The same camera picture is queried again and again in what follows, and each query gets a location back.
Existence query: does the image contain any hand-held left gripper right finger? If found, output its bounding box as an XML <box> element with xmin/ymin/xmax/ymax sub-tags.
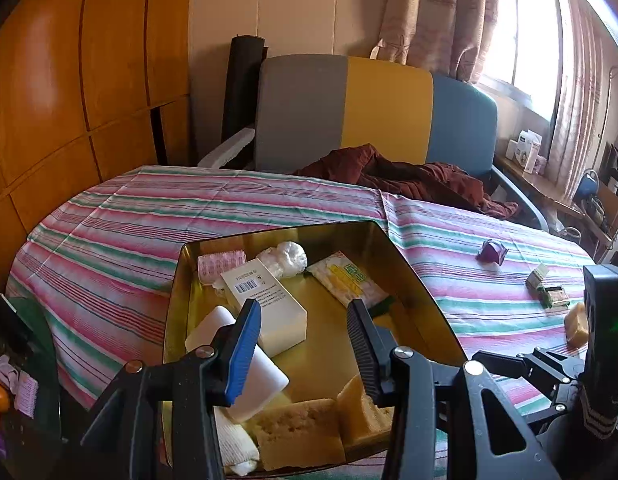
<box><xmin>346</xmin><ymin>298</ymin><xmax>562</xmax><ymax>480</ymax></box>

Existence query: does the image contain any floral tissue packet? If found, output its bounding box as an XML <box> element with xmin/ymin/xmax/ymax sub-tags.
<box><xmin>306</xmin><ymin>251</ymin><xmax>392</xmax><ymax>309</ymax></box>

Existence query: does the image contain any window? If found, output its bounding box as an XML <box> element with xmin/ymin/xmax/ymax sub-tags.
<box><xmin>476</xmin><ymin>0</ymin><xmax>564</xmax><ymax>121</ymax></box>

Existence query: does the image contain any white carton with round print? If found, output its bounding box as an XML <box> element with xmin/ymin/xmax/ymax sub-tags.
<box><xmin>506</xmin><ymin>130</ymin><xmax>544</xmax><ymax>171</ymax></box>

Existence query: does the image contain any white barcode carton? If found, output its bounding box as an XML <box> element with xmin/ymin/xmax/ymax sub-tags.
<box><xmin>220</xmin><ymin>259</ymin><xmax>308</xmax><ymax>358</ymax></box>

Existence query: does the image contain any large yellow sponge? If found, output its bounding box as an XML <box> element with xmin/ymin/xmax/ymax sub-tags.
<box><xmin>249</xmin><ymin>398</ymin><xmax>347</xmax><ymax>472</ymax></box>

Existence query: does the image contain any striped tablecloth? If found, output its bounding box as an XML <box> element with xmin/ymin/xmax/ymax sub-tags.
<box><xmin>6</xmin><ymin>165</ymin><xmax>602</xmax><ymax>480</ymax></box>

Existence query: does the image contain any white bandage roll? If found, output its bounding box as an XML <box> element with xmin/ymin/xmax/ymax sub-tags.
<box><xmin>214</xmin><ymin>406</ymin><xmax>260</xmax><ymax>477</ymax></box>

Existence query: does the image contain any grey yellow blue sofa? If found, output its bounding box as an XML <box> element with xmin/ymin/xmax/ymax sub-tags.
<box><xmin>198</xmin><ymin>54</ymin><xmax>550</xmax><ymax>233</ymax></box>

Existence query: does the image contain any black rolled mat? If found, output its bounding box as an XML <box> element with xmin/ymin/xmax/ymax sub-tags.
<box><xmin>221</xmin><ymin>35</ymin><xmax>267</xmax><ymax>143</ymax></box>

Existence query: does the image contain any white foam block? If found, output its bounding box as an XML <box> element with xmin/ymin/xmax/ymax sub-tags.
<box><xmin>185</xmin><ymin>306</ymin><xmax>290</xmax><ymax>423</ymax></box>

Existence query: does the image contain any wooden wardrobe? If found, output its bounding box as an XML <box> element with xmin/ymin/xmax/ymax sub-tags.
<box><xmin>0</xmin><ymin>0</ymin><xmax>194</xmax><ymax>291</ymax></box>

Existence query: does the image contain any crumpled white plastic bag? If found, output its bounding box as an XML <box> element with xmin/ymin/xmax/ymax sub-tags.
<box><xmin>256</xmin><ymin>241</ymin><xmax>308</xmax><ymax>280</ymax></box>

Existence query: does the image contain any pink ribbed item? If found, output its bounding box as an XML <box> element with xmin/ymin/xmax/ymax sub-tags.
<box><xmin>16</xmin><ymin>375</ymin><xmax>40</xmax><ymax>416</ymax></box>

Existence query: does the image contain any pink hair roller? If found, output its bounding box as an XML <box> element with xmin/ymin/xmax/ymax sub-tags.
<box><xmin>197</xmin><ymin>252</ymin><xmax>247</xmax><ymax>287</ymax></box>

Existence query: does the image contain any small yellow sponge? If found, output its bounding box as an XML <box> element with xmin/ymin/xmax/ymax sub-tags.
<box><xmin>564</xmin><ymin>302</ymin><xmax>590</xmax><ymax>348</ymax></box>

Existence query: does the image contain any patterned beige curtain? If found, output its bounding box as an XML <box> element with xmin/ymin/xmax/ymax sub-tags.
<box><xmin>551</xmin><ymin>0</ymin><xmax>614</xmax><ymax>201</ymax></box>
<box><xmin>371</xmin><ymin>0</ymin><xmax>504</xmax><ymax>83</ymax></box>

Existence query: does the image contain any wedge yellow sponge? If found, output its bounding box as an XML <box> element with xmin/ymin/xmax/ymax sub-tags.
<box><xmin>336</xmin><ymin>374</ymin><xmax>394</xmax><ymax>446</ymax></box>

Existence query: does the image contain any dark red cloth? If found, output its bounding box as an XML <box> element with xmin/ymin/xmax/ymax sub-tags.
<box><xmin>294</xmin><ymin>143</ymin><xmax>520</xmax><ymax>220</ymax></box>

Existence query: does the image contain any gold metal tray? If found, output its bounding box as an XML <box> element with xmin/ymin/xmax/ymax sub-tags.
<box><xmin>161</xmin><ymin>220</ymin><xmax>468</xmax><ymax>476</ymax></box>

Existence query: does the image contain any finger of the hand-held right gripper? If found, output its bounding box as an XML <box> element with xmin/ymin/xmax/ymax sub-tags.
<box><xmin>470</xmin><ymin>347</ymin><xmax>584</xmax><ymax>386</ymax></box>
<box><xmin>514</xmin><ymin>380</ymin><xmax>574</xmax><ymax>418</ymax></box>

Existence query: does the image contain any purple packet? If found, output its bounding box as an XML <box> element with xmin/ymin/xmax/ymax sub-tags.
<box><xmin>478</xmin><ymin>239</ymin><xmax>510</xmax><ymax>265</ymax></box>

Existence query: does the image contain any wooden side table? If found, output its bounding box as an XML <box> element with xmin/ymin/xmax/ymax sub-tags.
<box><xmin>494</xmin><ymin>152</ymin><xmax>614</xmax><ymax>261</ymax></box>

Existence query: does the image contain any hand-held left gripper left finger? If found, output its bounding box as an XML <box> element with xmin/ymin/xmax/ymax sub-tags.
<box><xmin>80</xmin><ymin>299</ymin><xmax>262</xmax><ymax>480</ymax></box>

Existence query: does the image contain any blue round bag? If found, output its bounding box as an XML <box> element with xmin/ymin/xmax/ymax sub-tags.
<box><xmin>574</xmin><ymin>170</ymin><xmax>600</xmax><ymax>206</ymax></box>

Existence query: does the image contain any dark green bin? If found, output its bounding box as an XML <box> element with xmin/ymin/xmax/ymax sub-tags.
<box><xmin>9</xmin><ymin>297</ymin><xmax>60</xmax><ymax>441</ymax></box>

